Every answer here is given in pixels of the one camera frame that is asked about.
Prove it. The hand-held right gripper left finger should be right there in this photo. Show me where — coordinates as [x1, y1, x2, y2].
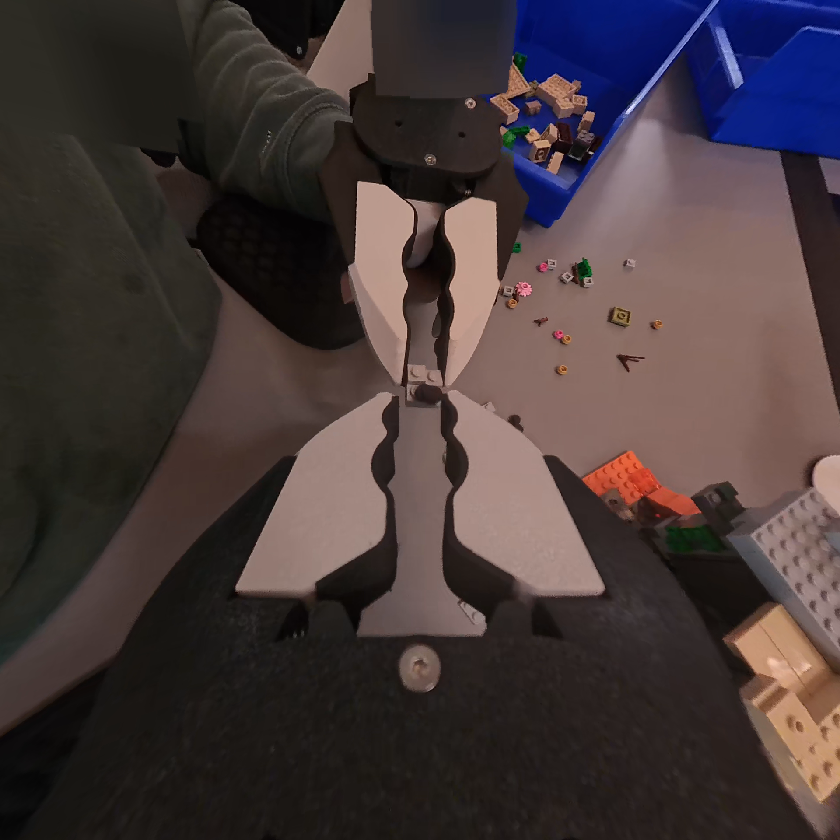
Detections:
[236, 392, 401, 621]

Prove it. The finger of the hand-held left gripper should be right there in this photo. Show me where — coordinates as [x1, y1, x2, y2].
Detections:
[433, 197, 497, 388]
[346, 179, 421, 388]

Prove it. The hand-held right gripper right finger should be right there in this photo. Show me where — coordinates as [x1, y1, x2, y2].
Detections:
[443, 391, 605, 621]

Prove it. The cluster of grey square plates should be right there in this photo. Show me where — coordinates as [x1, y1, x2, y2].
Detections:
[457, 400, 498, 624]

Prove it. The grey four-stud base plate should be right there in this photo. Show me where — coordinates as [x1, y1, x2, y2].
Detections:
[403, 362, 448, 409]

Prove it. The grey desk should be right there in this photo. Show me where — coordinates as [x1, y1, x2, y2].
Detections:
[0, 0, 840, 736]

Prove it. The black textured armrest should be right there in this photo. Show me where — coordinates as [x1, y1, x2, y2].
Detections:
[196, 196, 365, 350]

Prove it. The pile of tan bricks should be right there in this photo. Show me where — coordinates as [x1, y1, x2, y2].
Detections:
[489, 52, 601, 175]

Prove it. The blue plastic bin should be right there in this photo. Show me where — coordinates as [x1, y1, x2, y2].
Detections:
[482, 0, 719, 228]
[686, 0, 840, 160]

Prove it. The grey green brick castle model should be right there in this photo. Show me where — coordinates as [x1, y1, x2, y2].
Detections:
[581, 449, 840, 805]

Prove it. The grey table with dark edge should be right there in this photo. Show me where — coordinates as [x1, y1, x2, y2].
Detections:
[781, 151, 840, 368]

